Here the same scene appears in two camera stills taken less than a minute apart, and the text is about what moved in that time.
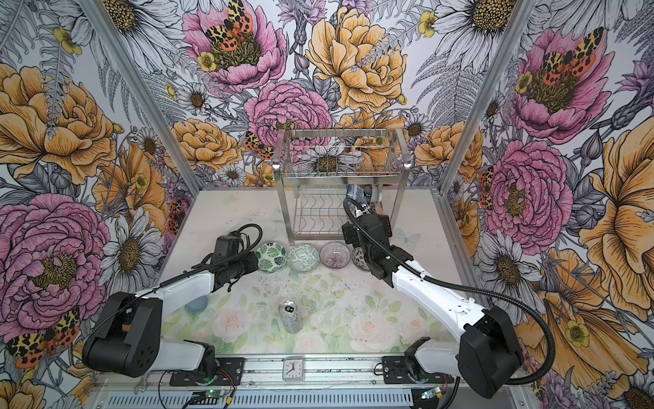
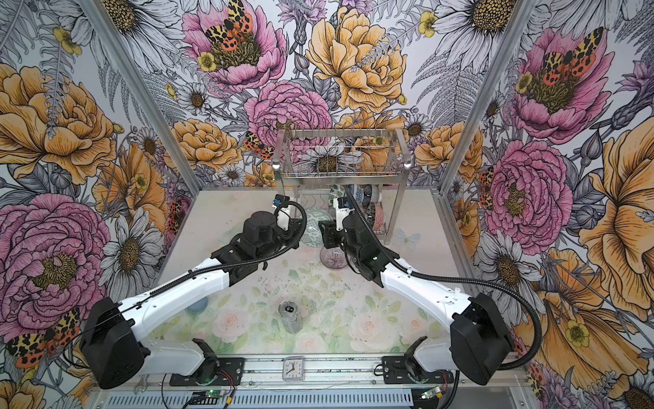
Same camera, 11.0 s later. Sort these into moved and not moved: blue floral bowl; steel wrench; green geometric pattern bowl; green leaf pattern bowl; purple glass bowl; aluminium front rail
Moved: green leaf pattern bowl; green geometric pattern bowl
Not moved: steel wrench; aluminium front rail; blue floral bowl; purple glass bowl
